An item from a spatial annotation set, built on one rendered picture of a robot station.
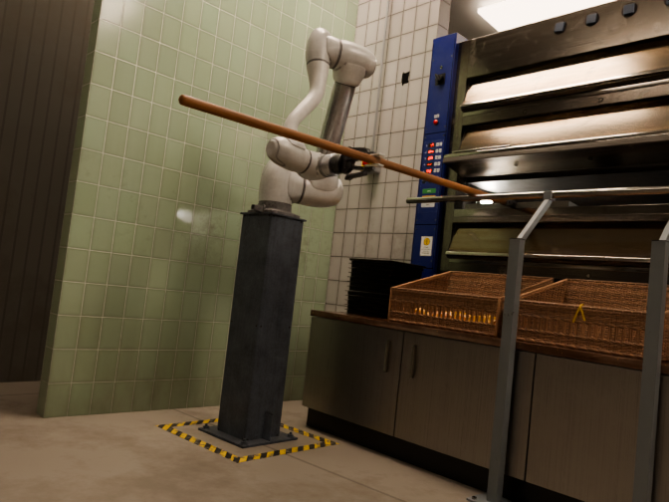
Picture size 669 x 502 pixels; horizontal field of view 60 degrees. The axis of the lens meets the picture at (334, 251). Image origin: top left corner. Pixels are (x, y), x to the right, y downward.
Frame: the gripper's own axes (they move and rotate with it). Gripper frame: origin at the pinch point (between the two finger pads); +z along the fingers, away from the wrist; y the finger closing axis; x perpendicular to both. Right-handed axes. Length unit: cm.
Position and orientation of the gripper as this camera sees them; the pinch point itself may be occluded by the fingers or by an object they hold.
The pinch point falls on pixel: (374, 160)
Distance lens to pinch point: 215.5
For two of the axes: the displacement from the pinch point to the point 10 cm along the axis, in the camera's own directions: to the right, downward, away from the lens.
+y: -1.1, 9.9, -0.6
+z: 6.9, 0.3, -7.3
